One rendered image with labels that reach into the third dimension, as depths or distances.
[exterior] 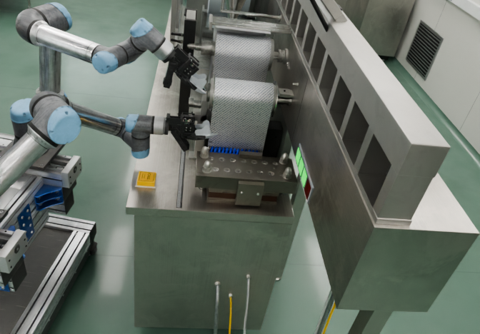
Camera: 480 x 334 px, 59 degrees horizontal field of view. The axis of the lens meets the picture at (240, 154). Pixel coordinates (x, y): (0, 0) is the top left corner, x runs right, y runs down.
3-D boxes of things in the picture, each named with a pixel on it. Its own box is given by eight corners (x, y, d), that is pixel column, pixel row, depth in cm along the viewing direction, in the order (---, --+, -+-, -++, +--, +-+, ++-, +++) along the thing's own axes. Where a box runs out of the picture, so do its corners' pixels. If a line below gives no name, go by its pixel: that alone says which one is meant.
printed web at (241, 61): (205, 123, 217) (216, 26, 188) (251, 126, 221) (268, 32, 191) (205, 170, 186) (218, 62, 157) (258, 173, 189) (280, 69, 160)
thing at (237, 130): (207, 148, 180) (212, 109, 169) (262, 152, 183) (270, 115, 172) (207, 148, 179) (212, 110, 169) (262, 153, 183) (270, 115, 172)
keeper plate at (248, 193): (234, 201, 172) (238, 180, 165) (258, 203, 173) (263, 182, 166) (235, 205, 170) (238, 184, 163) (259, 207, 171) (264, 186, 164)
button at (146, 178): (138, 175, 178) (138, 170, 176) (156, 176, 179) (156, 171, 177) (136, 185, 172) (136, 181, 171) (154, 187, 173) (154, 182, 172)
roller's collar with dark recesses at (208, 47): (200, 51, 190) (201, 37, 186) (213, 52, 191) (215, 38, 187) (200, 56, 185) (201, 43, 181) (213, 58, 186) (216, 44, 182)
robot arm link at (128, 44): (104, 53, 157) (121, 38, 150) (123, 44, 165) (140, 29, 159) (118, 71, 158) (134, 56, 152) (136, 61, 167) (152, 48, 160)
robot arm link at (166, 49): (151, 56, 155) (153, 47, 161) (161, 65, 157) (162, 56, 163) (165, 42, 152) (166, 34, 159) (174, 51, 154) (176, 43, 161)
